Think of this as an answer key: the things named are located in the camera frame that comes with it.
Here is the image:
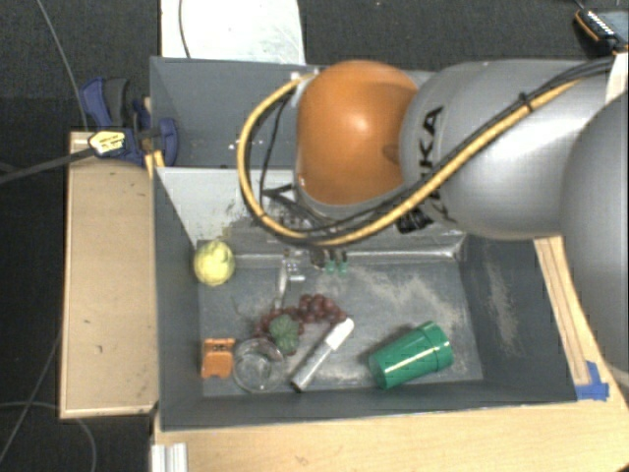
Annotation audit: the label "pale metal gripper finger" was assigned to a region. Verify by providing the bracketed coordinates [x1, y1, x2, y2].
[276, 258, 308, 312]

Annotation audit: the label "purple toy grapes with leaf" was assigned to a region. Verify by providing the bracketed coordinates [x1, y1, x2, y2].
[253, 293, 349, 357]

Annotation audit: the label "yellow-green toy fruit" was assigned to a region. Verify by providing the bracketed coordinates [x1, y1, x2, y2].
[193, 239, 237, 287]

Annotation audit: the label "silver and white marker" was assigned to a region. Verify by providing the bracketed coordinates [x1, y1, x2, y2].
[289, 317, 356, 393]

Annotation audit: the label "clear glass cup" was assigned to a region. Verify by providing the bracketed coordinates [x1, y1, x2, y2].
[231, 337, 287, 394]

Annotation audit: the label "grey metal bin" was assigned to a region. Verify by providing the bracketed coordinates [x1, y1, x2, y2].
[148, 55, 579, 432]

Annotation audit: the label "small orange block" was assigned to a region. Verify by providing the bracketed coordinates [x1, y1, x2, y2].
[200, 337, 237, 381]

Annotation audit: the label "green plastic cup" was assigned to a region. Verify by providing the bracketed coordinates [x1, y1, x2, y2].
[367, 320, 455, 391]

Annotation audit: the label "pale wood flat board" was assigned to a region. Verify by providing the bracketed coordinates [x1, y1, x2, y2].
[58, 132, 161, 420]

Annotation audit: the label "black cylinder on white bracket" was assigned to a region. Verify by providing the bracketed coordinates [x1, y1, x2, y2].
[395, 206, 435, 235]

